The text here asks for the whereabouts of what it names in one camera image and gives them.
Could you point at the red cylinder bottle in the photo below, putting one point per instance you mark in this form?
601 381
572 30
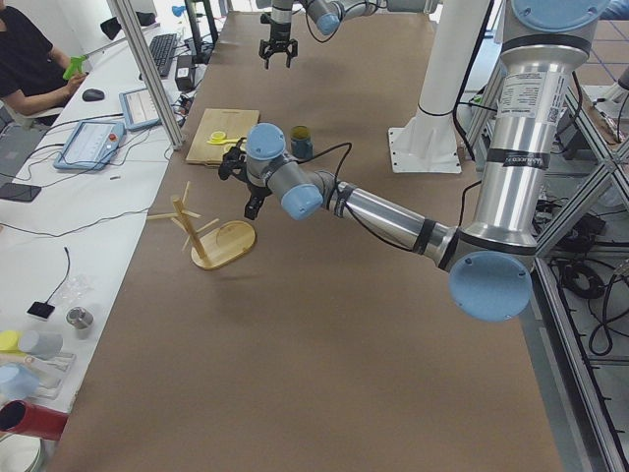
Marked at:
23 418

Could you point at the wooden cutting board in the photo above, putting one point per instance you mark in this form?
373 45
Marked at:
217 123

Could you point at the wooden cup rack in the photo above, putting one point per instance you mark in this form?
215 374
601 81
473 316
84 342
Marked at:
211 248

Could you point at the black keyboard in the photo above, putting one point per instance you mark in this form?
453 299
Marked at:
162 48

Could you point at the near blue teach pendant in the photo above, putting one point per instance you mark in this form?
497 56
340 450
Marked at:
91 146

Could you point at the yellow cup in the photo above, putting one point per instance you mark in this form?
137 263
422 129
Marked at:
9 341

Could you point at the yellow toy knife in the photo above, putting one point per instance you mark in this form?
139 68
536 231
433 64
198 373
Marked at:
219 142

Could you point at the light blue cup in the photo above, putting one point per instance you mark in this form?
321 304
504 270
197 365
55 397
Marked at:
17 381

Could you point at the far blue teach pendant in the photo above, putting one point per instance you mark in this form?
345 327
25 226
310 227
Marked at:
139 111

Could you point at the green toy gun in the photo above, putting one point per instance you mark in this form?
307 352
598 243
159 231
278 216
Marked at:
75 66

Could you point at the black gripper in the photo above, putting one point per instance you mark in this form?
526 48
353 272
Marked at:
256 193
278 31

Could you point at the person in black shirt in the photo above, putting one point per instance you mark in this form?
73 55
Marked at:
32 68

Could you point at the white camera pillar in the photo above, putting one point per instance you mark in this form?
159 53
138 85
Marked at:
428 143

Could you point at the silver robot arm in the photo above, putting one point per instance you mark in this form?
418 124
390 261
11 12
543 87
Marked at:
488 260
327 16

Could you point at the blue teach pendant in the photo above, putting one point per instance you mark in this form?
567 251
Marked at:
91 146
139 111

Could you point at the dark teal cup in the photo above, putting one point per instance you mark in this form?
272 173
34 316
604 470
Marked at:
301 142

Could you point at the black computer mouse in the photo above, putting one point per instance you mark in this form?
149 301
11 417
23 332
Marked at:
93 95

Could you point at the black smartphone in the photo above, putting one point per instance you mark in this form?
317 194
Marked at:
20 193

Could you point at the small black square pad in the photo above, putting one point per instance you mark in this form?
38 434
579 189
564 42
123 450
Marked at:
41 310

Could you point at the black power adapter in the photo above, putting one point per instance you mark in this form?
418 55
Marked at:
185 75

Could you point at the grey cup lying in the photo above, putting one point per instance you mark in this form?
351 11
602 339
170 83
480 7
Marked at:
41 344

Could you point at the aluminium frame post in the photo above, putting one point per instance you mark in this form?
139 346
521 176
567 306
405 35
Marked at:
127 17

